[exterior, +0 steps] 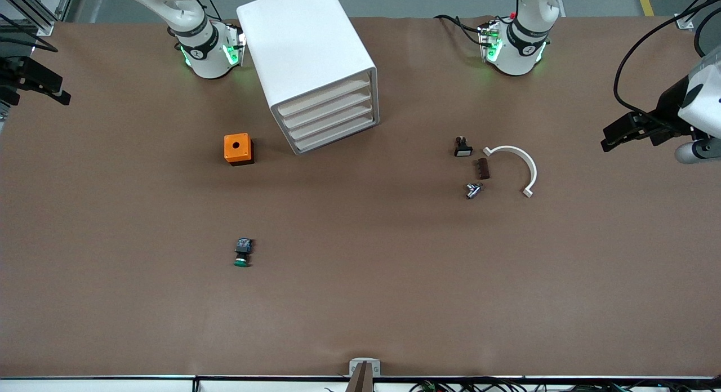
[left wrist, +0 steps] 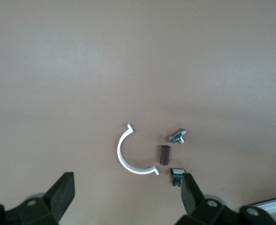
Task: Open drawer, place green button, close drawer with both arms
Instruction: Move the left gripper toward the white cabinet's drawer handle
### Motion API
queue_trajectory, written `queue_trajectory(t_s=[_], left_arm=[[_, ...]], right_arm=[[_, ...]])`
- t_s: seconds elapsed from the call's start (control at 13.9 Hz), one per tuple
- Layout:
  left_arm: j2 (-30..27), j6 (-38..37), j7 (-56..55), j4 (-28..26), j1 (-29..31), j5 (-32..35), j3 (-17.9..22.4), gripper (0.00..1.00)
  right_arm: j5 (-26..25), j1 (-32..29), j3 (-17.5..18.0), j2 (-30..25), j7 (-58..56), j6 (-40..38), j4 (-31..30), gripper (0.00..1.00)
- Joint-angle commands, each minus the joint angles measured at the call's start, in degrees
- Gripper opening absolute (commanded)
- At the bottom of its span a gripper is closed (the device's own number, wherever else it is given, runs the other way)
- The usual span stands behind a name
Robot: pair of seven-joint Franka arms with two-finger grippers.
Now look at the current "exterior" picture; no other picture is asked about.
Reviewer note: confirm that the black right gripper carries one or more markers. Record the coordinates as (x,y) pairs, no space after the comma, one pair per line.
(16,75)

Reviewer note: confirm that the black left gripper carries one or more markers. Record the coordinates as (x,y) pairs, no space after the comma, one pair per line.
(668,109)

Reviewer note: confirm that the green mushroom push button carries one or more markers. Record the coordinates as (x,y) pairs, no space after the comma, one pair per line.
(243,248)

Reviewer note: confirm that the white plastic drawer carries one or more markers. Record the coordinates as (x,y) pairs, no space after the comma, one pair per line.
(326,96)
(329,108)
(332,121)
(335,133)

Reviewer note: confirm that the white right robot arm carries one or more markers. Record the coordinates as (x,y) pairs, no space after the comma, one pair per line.
(207,59)

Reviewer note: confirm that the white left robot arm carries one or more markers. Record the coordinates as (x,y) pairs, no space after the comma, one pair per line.
(521,57)

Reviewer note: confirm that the white drawer cabinet housing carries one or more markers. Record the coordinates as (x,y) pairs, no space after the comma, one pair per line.
(304,37)

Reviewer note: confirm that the white curved plastic clip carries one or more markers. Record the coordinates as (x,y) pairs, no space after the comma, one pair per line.
(533,172)

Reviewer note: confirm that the small dark brown block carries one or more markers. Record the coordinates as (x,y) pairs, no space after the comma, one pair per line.
(481,169)

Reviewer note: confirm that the small silver metal fitting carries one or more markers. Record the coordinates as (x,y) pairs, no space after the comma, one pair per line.
(473,190)

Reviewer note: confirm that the orange box with round hole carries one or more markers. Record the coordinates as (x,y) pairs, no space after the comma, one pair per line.
(230,153)

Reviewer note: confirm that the large table cover mat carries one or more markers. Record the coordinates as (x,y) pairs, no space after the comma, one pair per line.
(169,313)

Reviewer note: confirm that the grey aluminium frame profile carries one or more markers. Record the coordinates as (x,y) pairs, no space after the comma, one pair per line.
(45,27)
(686,22)

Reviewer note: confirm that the small black white switch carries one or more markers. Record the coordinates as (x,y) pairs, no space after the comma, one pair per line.
(463,150)

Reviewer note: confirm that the grey metal mount bracket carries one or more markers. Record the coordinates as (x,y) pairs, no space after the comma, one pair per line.
(355,365)

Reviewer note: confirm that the brown narrow post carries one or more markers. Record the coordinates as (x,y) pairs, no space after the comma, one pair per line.
(360,381)

